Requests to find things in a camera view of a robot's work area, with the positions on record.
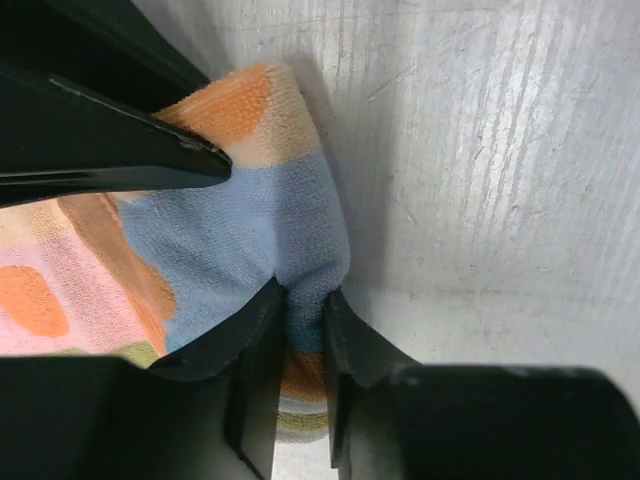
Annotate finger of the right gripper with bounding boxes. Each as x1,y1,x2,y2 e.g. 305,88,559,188
1,64,231,206
1,0,209,113

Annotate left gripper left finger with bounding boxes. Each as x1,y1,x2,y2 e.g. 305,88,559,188
1,280,286,479

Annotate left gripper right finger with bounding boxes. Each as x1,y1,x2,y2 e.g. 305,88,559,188
323,291,639,479

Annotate orange polka dot towel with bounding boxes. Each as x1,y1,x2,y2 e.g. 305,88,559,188
1,65,350,443

